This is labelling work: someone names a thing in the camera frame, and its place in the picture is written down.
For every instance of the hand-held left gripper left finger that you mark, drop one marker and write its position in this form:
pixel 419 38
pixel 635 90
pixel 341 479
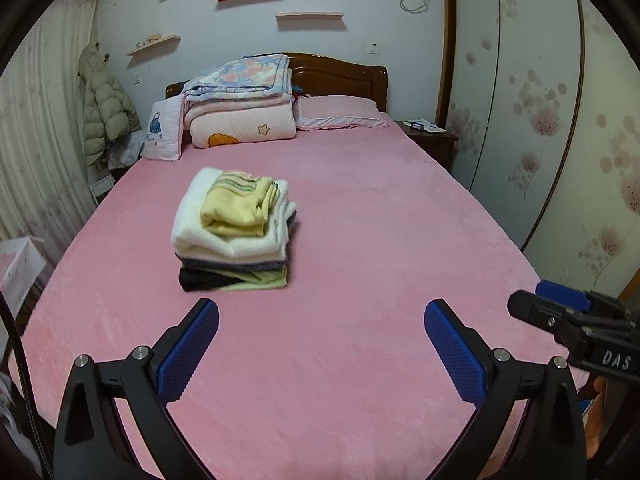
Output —
pixel 187 350

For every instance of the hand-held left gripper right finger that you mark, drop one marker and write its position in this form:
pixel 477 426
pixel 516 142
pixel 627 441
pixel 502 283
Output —
pixel 455 350

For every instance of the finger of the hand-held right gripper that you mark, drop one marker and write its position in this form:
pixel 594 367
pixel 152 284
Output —
pixel 560 292
pixel 530 310

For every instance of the yellow sweater with striped cuffs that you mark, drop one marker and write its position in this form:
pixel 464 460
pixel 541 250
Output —
pixel 235 210

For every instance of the person's orange clothing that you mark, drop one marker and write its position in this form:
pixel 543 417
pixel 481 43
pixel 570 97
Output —
pixel 595 410

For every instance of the black folded garment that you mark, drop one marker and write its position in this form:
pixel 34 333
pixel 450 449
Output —
pixel 200 280

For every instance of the grey folded garment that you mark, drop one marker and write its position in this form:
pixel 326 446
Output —
pixel 225 264

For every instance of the light green folded garment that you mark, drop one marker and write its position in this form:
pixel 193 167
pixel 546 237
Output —
pixel 265 278

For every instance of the white fluffy folded garment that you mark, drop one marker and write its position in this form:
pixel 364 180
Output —
pixel 200 242

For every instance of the white box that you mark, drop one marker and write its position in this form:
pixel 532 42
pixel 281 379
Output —
pixel 20 270

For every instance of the wooden nightstand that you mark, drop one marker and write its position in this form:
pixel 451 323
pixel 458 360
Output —
pixel 435 146

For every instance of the white plastic bag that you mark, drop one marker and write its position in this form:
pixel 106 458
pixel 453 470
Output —
pixel 127 152

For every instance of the items on nightstand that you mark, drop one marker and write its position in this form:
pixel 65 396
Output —
pixel 422 125

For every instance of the white cushion with blue print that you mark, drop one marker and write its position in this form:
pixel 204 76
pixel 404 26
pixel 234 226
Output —
pixel 162 135

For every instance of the pink folded quilt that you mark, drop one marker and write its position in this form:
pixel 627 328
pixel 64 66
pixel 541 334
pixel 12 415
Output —
pixel 235 125

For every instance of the floral wardrobe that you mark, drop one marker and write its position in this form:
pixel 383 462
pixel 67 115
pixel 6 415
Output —
pixel 540 60

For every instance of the beige puffer jacket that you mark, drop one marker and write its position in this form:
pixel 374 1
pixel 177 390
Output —
pixel 107 110

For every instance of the floral curtain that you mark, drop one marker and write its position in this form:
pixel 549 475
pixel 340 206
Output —
pixel 40 135

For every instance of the pink pillow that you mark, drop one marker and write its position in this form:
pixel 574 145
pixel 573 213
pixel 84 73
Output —
pixel 335 110

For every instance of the floral folded quilt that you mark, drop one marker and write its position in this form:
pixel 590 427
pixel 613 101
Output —
pixel 240 75

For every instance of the wooden headboard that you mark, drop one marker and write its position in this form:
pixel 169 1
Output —
pixel 345 77

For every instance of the small shelf ornaments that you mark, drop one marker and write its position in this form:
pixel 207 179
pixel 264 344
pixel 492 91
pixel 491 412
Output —
pixel 148 40

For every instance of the beige wall shelf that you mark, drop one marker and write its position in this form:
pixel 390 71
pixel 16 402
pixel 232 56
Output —
pixel 310 15
pixel 152 45

